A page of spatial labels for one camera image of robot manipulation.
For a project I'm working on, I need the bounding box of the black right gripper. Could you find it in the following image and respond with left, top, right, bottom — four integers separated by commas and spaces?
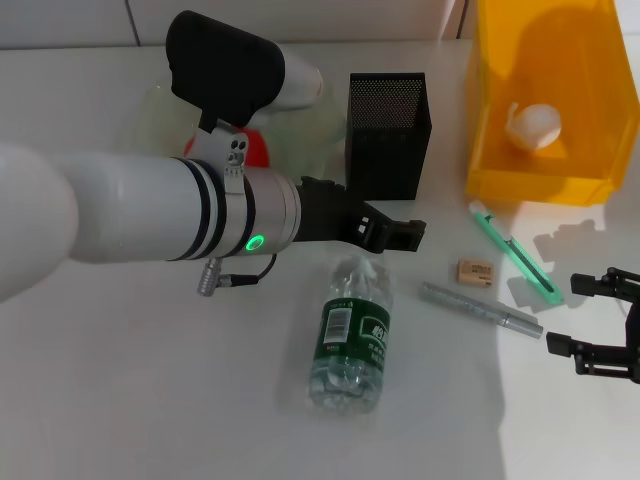
545, 267, 640, 385

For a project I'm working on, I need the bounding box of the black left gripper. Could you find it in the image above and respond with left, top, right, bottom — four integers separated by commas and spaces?
295, 175, 427, 254

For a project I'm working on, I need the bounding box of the green utility knife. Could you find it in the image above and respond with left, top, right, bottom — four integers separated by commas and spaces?
468, 199, 565, 306

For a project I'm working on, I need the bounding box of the clear green-label water bottle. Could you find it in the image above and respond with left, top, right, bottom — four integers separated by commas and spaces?
306, 252, 396, 415

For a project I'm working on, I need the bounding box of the white paper ball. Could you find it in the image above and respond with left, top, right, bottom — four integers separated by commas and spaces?
504, 102, 562, 152

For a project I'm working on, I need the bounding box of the red-orange fruit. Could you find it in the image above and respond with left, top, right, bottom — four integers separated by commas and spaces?
183, 127, 271, 171

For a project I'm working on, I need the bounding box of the black mesh pen holder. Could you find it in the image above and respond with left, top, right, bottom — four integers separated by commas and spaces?
343, 72, 433, 202

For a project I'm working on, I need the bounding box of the beige eraser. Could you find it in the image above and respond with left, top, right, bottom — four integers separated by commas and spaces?
457, 257, 497, 287

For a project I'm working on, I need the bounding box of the silver pen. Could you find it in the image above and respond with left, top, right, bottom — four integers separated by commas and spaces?
419, 281, 545, 341

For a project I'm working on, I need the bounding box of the green glass fruit plate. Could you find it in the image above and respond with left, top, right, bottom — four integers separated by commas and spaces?
142, 82, 349, 169

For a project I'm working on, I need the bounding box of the yellow plastic bin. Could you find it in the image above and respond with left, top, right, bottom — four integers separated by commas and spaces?
464, 0, 640, 207

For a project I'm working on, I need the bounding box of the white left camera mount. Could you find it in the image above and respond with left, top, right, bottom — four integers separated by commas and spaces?
187, 117, 250, 196

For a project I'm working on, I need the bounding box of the left arm cable with connector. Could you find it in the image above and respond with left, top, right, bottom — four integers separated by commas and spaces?
197, 252, 279, 297

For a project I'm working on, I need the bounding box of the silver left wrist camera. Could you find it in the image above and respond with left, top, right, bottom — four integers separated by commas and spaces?
166, 9, 325, 130

